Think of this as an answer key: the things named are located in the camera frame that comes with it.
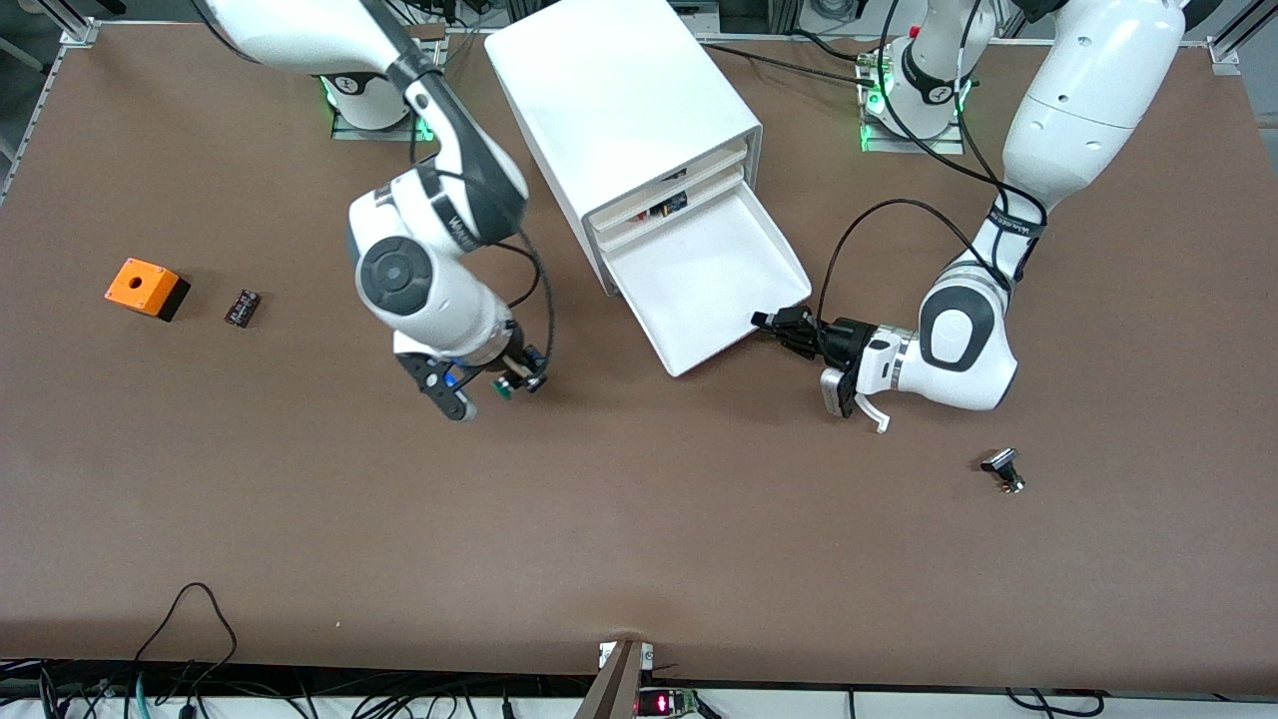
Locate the white plastic drawer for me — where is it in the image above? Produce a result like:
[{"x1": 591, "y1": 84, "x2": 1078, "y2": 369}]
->
[
  {"x1": 604, "y1": 180, "x2": 812, "y2": 378},
  {"x1": 591, "y1": 168, "x2": 747, "y2": 243},
  {"x1": 585, "y1": 140, "x2": 750, "y2": 223}
]

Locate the white drawer cabinet housing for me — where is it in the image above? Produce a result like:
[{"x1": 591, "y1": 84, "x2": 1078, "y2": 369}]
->
[{"x1": 484, "y1": 0, "x2": 765, "y2": 297}]

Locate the device with red display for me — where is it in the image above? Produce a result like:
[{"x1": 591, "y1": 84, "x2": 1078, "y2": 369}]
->
[{"x1": 637, "y1": 687, "x2": 700, "y2": 718}]

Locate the orange box with hole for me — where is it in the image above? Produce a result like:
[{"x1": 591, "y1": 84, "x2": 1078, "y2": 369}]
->
[{"x1": 104, "y1": 258, "x2": 192, "y2": 323}]

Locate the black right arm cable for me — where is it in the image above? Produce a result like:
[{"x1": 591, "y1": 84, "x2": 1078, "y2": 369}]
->
[{"x1": 499, "y1": 235, "x2": 556, "y2": 372}]

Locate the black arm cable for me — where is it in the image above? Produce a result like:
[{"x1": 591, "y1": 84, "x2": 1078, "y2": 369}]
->
[
  {"x1": 814, "y1": 200, "x2": 1011, "y2": 327},
  {"x1": 499, "y1": 235, "x2": 556, "y2": 372}
]

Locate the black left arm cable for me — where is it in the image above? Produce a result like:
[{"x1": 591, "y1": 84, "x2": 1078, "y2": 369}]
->
[{"x1": 814, "y1": 200, "x2": 1011, "y2": 327}]

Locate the black selector switch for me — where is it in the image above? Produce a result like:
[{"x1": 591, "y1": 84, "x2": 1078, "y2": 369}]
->
[{"x1": 980, "y1": 448, "x2": 1027, "y2": 495}]

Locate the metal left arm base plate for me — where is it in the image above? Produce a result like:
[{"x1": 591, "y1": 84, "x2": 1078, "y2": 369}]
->
[{"x1": 861, "y1": 45, "x2": 966, "y2": 154}]

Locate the black cable across table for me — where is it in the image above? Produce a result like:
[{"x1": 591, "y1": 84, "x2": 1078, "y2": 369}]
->
[{"x1": 699, "y1": 30, "x2": 885, "y2": 89}]

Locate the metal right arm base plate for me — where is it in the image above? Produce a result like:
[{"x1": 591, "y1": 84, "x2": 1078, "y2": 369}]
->
[{"x1": 331, "y1": 75, "x2": 436, "y2": 142}]

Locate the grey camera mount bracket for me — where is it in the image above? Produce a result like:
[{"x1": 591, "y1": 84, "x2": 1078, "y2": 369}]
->
[{"x1": 574, "y1": 639, "x2": 655, "y2": 719}]

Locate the black looped cable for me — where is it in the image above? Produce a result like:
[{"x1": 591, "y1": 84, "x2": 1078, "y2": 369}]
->
[{"x1": 135, "y1": 582, "x2": 239, "y2": 665}]

